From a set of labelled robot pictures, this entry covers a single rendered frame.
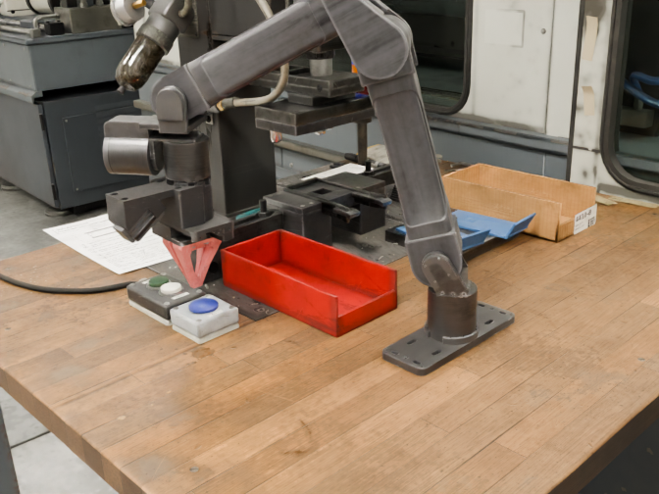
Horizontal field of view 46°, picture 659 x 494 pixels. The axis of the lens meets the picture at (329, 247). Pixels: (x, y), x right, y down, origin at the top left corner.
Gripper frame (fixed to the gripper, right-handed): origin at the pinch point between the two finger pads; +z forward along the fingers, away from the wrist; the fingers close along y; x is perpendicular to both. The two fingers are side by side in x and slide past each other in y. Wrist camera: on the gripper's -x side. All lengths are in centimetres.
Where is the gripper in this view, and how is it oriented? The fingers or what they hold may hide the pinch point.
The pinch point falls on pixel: (196, 280)
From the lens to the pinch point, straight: 105.6
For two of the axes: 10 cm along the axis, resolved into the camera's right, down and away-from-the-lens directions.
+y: 6.9, 2.7, -6.7
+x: 7.2, -2.6, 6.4
